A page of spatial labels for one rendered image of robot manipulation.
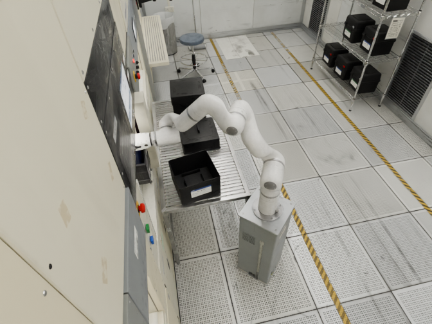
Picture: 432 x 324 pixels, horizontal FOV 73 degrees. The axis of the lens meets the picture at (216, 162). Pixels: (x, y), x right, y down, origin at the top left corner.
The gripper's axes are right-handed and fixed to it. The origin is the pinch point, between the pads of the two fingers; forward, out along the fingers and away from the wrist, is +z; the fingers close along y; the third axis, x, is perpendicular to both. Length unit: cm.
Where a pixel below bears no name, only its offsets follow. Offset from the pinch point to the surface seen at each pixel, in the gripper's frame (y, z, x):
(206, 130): 48, -53, -38
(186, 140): 40, -36, -39
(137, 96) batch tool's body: 22.2, -11.3, 15.3
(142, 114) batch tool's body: 15.0, -12.3, 7.0
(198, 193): -11, -38, -41
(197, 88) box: 86, -53, -23
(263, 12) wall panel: 427, -227, -86
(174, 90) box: 88, -34, -23
